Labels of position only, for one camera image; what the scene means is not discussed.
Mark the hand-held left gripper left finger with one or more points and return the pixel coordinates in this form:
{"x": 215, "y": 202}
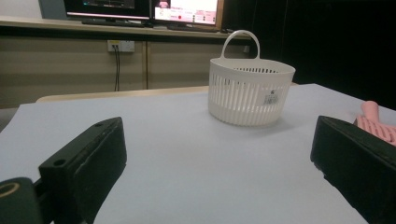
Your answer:
{"x": 90, "y": 161}

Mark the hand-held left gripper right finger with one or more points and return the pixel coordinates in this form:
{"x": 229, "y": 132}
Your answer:
{"x": 358, "y": 165}

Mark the pink ribbed brush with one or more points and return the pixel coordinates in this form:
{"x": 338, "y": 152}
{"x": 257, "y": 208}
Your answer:
{"x": 370, "y": 109}

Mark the white slotted plastic basket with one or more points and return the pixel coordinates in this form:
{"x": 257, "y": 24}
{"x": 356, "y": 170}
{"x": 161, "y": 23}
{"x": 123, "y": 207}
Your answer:
{"x": 236, "y": 115}

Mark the wooden table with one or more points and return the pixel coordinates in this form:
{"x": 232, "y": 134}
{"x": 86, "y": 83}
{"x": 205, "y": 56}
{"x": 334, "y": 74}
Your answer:
{"x": 124, "y": 93}

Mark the white table cover sheet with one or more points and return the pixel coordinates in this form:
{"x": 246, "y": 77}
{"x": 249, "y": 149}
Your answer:
{"x": 186, "y": 155}

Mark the black curtain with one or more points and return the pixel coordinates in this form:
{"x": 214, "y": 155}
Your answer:
{"x": 342, "y": 46}

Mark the black keyboard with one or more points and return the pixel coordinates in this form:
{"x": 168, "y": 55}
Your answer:
{"x": 193, "y": 28}
{"x": 112, "y": 22}

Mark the long wooden desk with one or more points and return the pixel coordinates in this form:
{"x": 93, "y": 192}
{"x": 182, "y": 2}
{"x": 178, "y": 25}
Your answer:
{"x": 46, "y": 24}

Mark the dark-screen computer monitor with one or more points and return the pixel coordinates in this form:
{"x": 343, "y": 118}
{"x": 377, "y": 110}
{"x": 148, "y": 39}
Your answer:
{"x": 106, "y": 7}

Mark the bright-screen computer monitor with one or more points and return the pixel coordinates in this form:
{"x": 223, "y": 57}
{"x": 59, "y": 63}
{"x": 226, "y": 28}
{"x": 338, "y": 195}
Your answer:
{"x": 186, "y": 11}

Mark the white wall outlet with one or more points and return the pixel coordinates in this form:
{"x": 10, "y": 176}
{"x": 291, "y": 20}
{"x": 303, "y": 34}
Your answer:
{"x": 124, "y": 46}

